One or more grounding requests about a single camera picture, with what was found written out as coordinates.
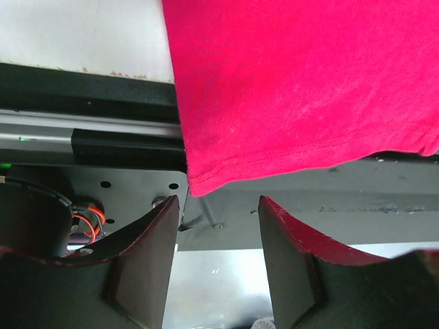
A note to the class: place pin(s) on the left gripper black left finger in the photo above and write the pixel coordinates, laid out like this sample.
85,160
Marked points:
120,281

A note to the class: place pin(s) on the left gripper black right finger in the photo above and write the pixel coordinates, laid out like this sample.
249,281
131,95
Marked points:
318,282

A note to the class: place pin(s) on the pink t shirt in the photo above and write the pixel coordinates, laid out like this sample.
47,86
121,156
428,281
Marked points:
272,87

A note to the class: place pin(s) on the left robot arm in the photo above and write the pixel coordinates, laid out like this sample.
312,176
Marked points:
36,217

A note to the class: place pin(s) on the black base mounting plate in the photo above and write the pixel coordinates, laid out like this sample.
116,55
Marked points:
384,203

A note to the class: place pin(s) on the aluminium front rail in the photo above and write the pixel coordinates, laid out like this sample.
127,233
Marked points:
48,132

